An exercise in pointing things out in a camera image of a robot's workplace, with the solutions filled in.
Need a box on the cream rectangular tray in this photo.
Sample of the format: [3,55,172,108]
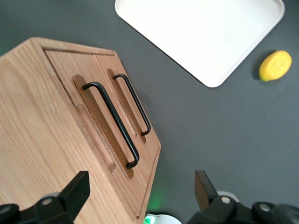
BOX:
[114,0,285,89]

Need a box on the light wooden drawer cabinet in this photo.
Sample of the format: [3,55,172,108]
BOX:
[0,37,162,224]

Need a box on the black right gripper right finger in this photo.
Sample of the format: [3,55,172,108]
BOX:
[186,170,278,224]

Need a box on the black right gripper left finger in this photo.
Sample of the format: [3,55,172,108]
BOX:
[0,171,91,224]

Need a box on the black metal drawer handle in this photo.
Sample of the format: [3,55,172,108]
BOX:
[112,73,151,137]
[81,81,140,170]

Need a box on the yellow lemon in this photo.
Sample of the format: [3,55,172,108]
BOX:
[258,50,292,82]

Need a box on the light wooden drawer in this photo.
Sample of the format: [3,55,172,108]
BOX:
[93,54,161,168]
[44,49,156,221]

